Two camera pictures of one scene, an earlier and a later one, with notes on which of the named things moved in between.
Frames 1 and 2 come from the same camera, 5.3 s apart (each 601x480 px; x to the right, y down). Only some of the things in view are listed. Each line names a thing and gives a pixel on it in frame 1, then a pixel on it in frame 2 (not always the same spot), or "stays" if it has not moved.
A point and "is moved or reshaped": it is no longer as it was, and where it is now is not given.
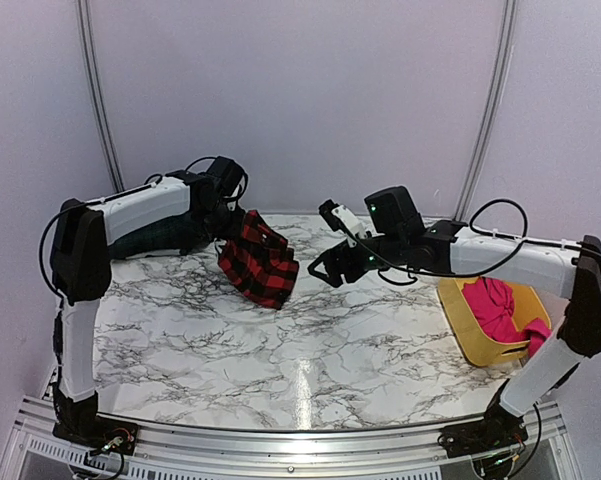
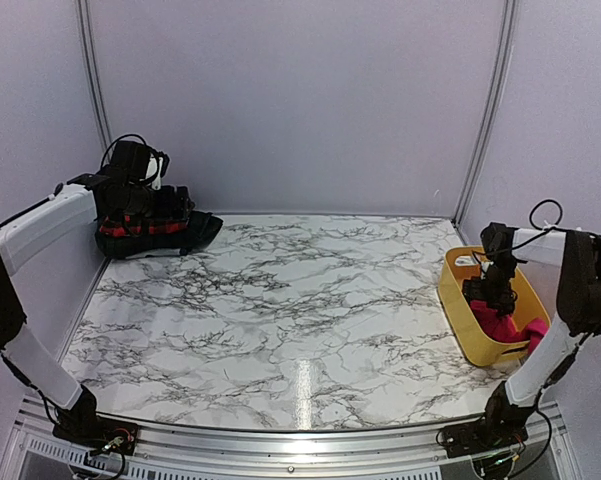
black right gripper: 331,258 to 473,292
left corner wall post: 99,95 stays
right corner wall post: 507,28 stays
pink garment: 492,302 stays
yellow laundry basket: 473,341 stays
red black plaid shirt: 260,263 is moved or reshaped
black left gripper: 234,228 to 165,207
